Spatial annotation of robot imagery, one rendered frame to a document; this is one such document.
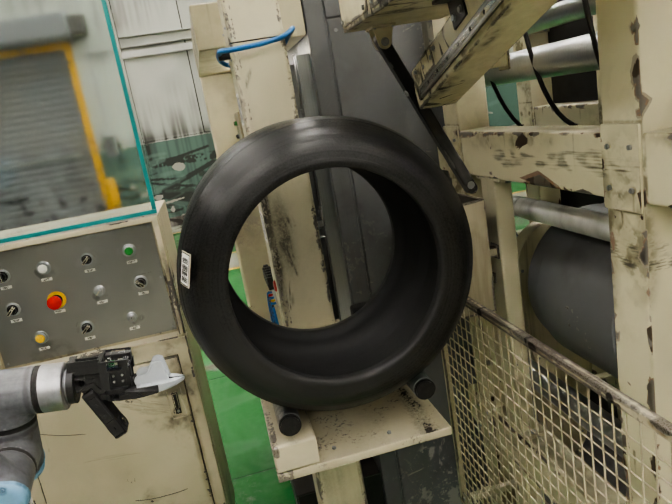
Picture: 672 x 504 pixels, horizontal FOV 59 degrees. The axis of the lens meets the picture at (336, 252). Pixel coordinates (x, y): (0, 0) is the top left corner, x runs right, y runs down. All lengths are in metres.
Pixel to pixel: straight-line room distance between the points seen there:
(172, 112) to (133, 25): 1.42
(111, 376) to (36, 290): 0.74
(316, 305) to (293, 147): 0.58
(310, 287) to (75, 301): 0.74
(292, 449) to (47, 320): 0.97
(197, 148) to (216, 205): 9.22
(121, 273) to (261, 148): 0.91
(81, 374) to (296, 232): 0.58
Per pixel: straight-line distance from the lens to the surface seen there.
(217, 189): 1.06
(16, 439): 1.30
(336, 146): 1.06
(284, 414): 1.21
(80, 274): 1.89
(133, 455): 2.02
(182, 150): 10.27
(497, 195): 1.56
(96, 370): 1.24
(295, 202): 1.45
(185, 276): 1.07
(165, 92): 10.36
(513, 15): 1.08
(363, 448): 1.28
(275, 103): 1.44
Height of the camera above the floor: 1.48
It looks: 14 degrees down
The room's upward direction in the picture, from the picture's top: 10 degrees counter-clockwise
